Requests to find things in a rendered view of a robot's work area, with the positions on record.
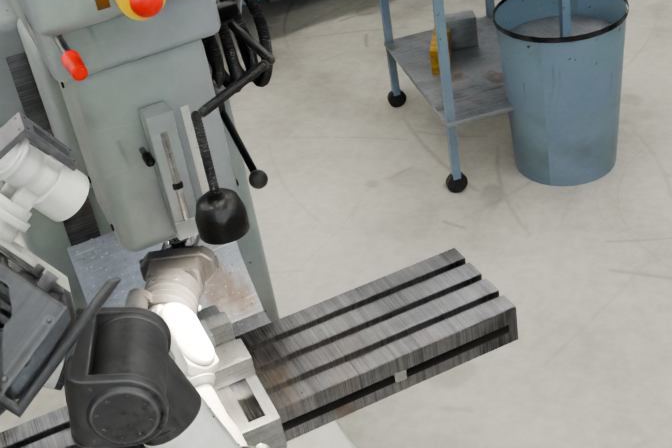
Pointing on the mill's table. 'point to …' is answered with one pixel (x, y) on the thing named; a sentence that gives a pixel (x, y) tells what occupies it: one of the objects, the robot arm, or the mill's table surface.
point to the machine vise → (245, 393)
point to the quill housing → (120, 124)
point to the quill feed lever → (242, 148)
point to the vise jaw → (232, 364)
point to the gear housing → (128, 34)
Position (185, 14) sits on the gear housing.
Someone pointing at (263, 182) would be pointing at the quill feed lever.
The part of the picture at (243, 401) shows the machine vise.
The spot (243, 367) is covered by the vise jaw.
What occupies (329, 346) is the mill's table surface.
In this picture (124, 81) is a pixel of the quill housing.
